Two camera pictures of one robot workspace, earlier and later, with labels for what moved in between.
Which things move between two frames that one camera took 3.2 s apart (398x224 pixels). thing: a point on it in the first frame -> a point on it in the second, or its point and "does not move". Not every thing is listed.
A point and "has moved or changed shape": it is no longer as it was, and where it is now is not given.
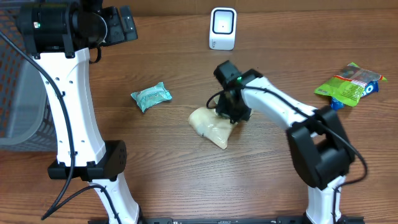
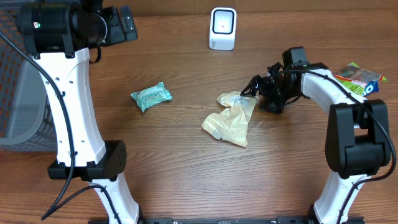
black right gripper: [245, 115] -> [276, 106]
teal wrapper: [150, 97] does not move
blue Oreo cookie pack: [369, 89] does not move
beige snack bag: [216, 128] has moved or changed shape
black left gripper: [119, 34] does not move
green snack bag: [349, 85] does not move
